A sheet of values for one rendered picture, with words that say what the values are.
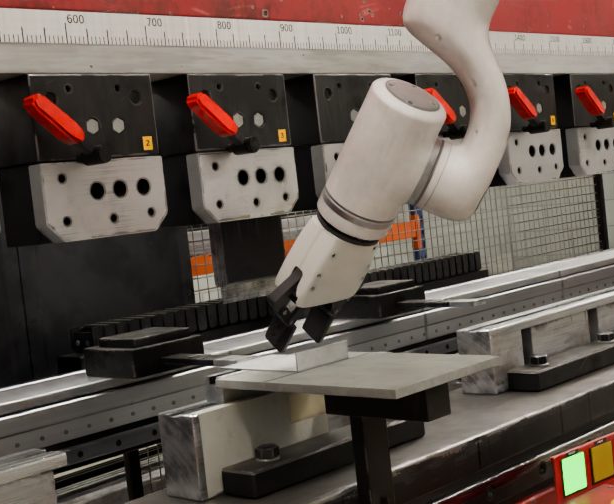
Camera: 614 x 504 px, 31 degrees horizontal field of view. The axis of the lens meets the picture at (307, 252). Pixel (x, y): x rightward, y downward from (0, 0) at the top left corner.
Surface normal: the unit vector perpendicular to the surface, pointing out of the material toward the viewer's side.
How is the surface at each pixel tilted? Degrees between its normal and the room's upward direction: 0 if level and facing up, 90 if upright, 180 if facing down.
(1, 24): 90
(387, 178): 119
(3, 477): 90
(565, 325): 90
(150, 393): 90
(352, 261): 130
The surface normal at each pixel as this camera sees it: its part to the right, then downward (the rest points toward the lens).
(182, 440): -0.69, 0.11
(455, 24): 0.02, 0.17
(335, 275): 0.56, 0.64
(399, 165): -0.02, 0.48
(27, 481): 0.72, -0.04
